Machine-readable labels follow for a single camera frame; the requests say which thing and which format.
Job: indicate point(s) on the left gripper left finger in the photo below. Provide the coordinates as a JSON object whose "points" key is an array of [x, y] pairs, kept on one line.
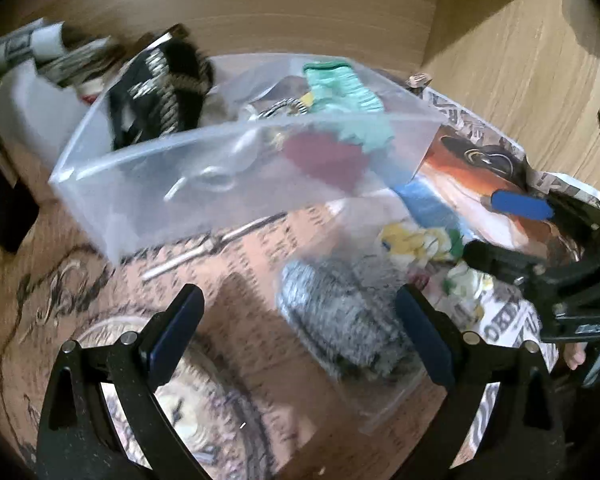
{"points": [[76, 435]]}

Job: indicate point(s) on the green knitted cloth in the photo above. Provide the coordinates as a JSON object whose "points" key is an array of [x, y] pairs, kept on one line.
{"points": [[336, 88]]}

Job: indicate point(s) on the stack of newspapers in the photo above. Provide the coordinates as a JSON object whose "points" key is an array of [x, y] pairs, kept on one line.
{"points": [[65, 55]]}

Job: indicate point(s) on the red velvet pouch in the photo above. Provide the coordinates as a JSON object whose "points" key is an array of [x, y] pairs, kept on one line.
{"points": [[322, 157]]}

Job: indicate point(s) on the person right hand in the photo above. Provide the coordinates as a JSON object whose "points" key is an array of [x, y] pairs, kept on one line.
{"points": [[574, 354]]}

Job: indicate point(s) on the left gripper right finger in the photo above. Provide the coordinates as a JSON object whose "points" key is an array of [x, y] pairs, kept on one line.
{"points": [[523, 438]]}

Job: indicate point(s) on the orange newspaper sheet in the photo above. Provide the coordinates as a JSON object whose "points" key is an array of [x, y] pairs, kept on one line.
{"points": [[467, 162]]}

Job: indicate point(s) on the clear plastic storage bin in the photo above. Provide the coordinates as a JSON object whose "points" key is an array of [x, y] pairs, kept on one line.
{"points": [[230, 170]]}

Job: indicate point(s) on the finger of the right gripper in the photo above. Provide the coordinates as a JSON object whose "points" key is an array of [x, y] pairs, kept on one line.
{"points": [[526, 271], [540, 207]]}

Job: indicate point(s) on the white plastic jug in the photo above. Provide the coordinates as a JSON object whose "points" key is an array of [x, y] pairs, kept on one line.
{"points": [[36, 114]]}

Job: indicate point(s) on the grey knit in bag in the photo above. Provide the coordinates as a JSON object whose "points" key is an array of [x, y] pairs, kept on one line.
{"points": [[347, 323]]}

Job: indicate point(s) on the black pouch with chain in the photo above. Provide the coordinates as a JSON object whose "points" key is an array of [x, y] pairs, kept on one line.
{"points": [[161, 92]]}

